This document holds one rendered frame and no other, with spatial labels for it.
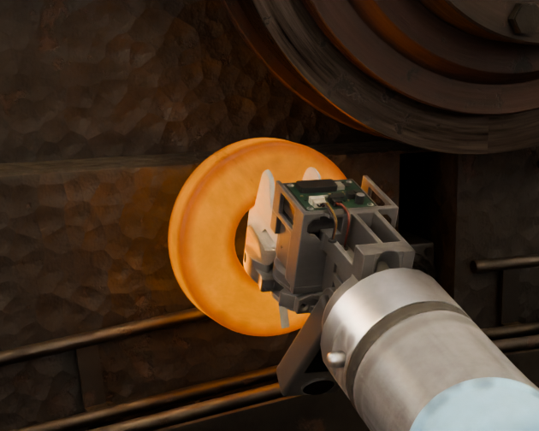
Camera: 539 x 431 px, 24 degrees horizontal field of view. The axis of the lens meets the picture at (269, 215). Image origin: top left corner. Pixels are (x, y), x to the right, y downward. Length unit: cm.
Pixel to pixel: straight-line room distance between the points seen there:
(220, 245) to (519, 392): 34
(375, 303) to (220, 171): 23
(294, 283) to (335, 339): 9
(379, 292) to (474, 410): 12
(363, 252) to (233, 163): 19
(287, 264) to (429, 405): 21
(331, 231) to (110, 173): 25
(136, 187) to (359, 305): 33
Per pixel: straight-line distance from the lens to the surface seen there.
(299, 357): 88
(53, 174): 102
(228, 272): 96
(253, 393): 101
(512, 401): 68
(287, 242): 86
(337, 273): 83
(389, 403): 71
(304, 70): 96
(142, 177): 103
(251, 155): 95
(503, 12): 94
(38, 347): 103
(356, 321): 76
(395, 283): 77
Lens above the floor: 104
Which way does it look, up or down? 12 degrees down
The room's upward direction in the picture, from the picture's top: straight up
